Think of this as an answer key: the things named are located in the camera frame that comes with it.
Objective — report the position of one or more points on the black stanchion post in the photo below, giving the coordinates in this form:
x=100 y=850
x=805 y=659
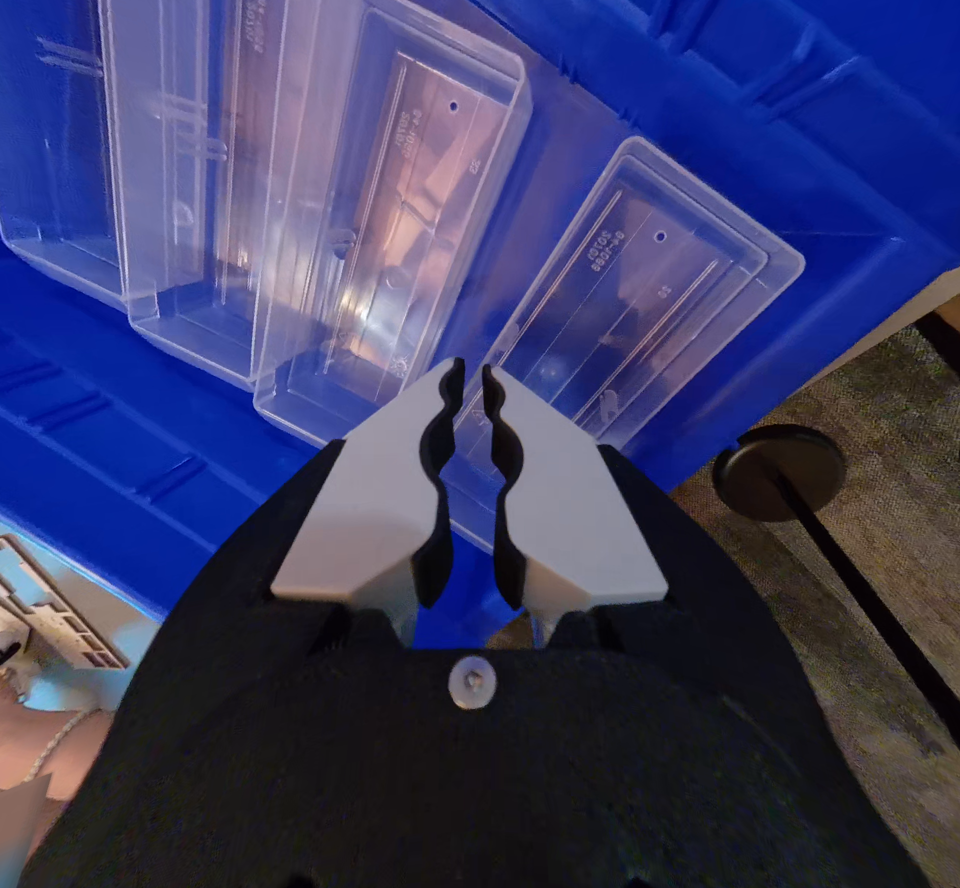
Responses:
x=780 y=468

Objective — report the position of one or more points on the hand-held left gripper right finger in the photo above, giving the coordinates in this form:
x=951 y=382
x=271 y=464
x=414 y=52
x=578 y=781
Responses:
x=585 y=520

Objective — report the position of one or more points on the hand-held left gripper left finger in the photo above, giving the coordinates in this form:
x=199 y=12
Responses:
x=360 y=520

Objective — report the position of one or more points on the clear plastic drawer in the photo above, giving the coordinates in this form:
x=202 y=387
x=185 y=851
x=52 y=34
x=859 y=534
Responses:
x=645 y=288
x=52 y=153
x=420 y=190
x=187 y=190

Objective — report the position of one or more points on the blue plastic bin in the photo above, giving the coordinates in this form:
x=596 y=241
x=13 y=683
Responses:
x=787 y=78

